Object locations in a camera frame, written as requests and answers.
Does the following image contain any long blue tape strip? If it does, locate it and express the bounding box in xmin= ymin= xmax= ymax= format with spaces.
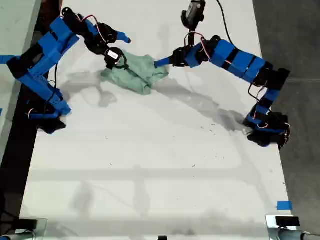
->
xmin=0 ymin=55 xmax=16 ymax=65

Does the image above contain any pale side table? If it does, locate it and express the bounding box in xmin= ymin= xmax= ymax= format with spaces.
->
xmin=0 ymin=0 xmax=43 ymax=157

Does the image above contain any short blue tape strip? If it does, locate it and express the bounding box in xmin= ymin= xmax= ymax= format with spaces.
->
xmin=276 ymin=200 xmax=293 ymax=211

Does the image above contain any black camera box white label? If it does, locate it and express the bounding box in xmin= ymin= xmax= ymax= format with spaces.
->
xmin=103 ymin=46 xmax=129 ymax=70
xmin=180 ymin=0 xmax=207 ymax=47

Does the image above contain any pale green T-shirt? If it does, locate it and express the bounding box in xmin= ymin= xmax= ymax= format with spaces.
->
xmin=100 ymin=48 xmax=170 ymax=96

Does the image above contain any small black box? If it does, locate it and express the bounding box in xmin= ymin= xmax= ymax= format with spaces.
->
xmin=275 ymin=216 xmax=301 ymax=227
xmin=14 ymin=218 xmax=38 ymax=230

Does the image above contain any metal clamp bracket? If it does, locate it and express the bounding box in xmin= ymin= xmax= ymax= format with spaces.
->
xmin=265 ymin=214 xmax=320 ymax=240
xmin=0 ymin=217 xmax=48 ymax=240

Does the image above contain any black camera cable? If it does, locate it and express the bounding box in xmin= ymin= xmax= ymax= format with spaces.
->
xmin=215 ymin=0 xmax=233 ymax=45

